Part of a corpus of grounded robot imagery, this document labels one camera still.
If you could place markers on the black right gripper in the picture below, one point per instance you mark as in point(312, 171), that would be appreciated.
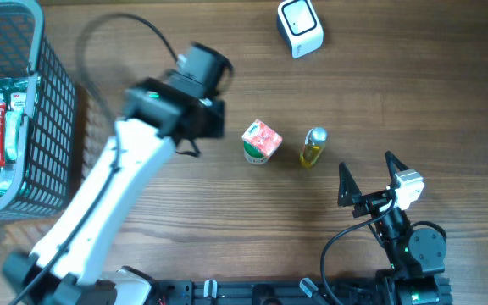
point(349, 192)

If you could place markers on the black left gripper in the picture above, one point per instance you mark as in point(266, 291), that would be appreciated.
point(215, 127)

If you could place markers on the yellow oil bottle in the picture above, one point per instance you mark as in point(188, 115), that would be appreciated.
point(314, 144)

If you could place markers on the white wet wipe sachet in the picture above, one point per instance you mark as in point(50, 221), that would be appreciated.
point(11, 138)

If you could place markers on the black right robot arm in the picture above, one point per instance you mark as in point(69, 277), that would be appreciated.
point(415, 251)

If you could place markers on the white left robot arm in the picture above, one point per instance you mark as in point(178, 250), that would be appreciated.
point(66, 265)

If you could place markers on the white barcode scanner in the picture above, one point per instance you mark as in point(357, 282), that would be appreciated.
point(299, 26)

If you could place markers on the dark grey plastic basket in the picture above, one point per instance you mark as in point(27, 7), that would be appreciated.
point(40, 187)

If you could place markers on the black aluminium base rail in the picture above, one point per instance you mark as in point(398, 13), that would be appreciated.
point(269, 292)

